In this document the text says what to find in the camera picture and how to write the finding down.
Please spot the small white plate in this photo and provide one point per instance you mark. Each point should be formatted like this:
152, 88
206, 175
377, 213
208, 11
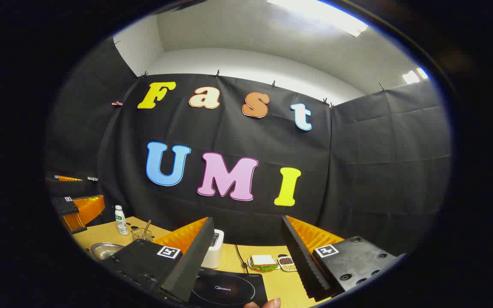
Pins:
250, 265

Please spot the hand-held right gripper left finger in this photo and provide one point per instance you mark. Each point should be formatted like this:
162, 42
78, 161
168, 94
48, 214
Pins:
188, 265

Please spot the wooden stick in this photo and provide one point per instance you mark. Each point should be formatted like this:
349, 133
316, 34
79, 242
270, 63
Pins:
147, 226

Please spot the small ceiling light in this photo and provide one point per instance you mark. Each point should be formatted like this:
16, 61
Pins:
413, 76

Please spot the sandwich with lettuce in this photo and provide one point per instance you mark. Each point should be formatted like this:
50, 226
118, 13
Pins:
263, 261

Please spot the long ceiling light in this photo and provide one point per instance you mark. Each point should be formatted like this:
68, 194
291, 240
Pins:
319, 15

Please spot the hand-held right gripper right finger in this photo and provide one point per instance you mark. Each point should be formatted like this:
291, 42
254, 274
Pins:
304, 265

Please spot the black induction cooktop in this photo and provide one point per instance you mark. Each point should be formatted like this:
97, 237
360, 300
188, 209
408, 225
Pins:
229, 293

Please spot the white plastic bottle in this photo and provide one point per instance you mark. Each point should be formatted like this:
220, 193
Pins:
121, 224

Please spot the white divided dish with beans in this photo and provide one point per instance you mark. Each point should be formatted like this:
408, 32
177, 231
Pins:
287, 263

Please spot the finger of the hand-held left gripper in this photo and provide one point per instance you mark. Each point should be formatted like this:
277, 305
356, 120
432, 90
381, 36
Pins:
69, 178
86, 209

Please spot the white toaster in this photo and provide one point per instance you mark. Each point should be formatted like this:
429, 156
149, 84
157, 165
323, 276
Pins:
214, 252

